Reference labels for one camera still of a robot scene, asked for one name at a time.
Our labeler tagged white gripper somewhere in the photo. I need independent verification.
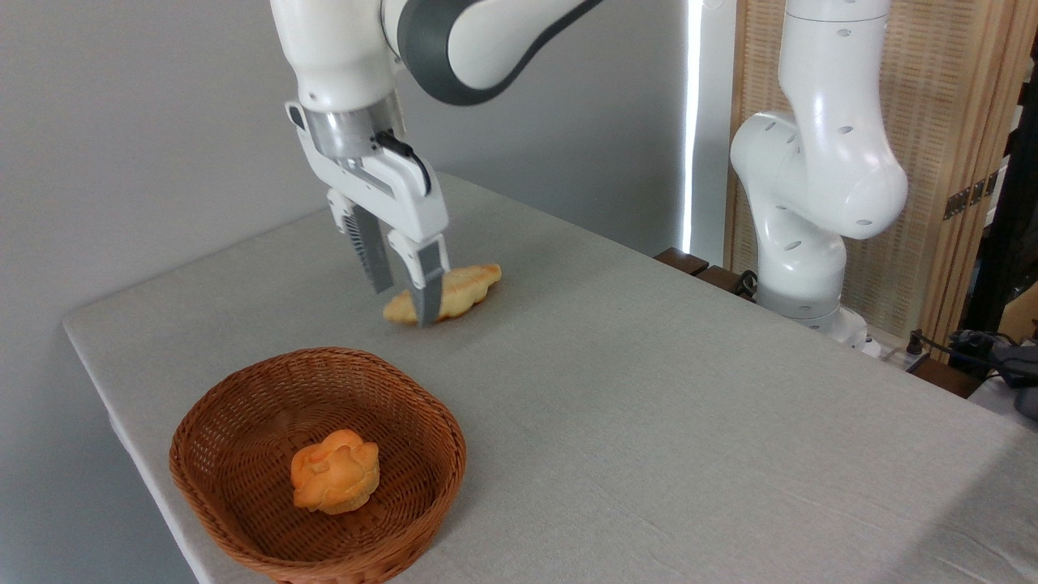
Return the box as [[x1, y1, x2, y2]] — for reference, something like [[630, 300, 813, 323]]
[[285, 101, 452, 327]]

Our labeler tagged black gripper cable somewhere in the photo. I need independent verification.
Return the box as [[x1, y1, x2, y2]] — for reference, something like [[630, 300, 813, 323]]
[[375, 130, 433, 197]]

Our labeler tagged dark metal screen hinge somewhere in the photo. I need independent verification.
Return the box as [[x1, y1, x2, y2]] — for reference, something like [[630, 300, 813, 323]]
[[943, 172, 1000, 221]]

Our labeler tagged long braided bread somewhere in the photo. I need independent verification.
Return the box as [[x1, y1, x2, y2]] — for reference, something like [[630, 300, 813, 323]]
[[383, 264, 503, 325]]

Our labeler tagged round orange bread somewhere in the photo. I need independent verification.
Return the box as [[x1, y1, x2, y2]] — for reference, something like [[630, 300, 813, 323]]
[[290, 430, 380, 515]]

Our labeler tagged bamboo folding screen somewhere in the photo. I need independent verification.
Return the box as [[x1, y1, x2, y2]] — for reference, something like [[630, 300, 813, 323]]
[[724, 0, 1038, 350]]

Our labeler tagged dark wooden table slat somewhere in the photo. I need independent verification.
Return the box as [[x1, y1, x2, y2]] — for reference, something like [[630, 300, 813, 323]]
[[654, 247, 710, 277]]

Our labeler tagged grey tablecloth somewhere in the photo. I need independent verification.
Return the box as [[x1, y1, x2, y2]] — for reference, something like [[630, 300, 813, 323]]
[[62, 172, 1038, 584]]

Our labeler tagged black power adapter with cables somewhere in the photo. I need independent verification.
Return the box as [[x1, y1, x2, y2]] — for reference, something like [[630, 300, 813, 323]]
[[904, 328, 1038, 390]]

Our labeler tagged brown cardboard box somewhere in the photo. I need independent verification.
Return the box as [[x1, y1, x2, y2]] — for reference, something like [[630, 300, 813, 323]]
[[997, 282, 1038, 343]]

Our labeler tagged brown wicker basket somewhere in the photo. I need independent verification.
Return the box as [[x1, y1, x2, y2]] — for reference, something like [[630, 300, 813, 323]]
[[169, 347, 467, 584]]

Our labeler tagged black metal stand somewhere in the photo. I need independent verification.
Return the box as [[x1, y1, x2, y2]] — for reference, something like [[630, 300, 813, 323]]
[[961, 32, 1038, 333]]

